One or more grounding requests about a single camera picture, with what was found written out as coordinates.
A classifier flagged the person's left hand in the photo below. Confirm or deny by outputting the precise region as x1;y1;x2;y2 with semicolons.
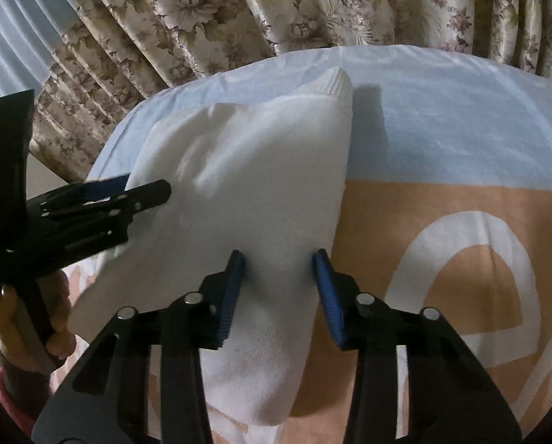
0;270;79;374

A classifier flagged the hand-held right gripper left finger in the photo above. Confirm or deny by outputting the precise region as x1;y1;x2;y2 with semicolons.
31;250;247;444

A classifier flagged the person's left forearm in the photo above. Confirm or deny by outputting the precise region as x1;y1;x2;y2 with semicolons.
0;361;52;433

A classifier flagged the peach blue white bed sheet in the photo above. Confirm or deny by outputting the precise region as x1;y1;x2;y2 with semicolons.
58;44;552;444

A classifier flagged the white sock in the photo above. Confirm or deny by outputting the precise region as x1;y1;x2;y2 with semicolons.
68;65;354;426

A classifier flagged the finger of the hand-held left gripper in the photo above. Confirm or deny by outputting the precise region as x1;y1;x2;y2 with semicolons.
26;179;172;268
38;174;132;205

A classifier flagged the light blue sheer curtain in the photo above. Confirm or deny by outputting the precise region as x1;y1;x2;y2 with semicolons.
0;0;135;102

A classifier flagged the floral curtain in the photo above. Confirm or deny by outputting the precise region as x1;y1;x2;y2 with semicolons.
28;0;552;183

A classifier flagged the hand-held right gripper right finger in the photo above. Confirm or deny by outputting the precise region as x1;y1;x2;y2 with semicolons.
313;248;521;444

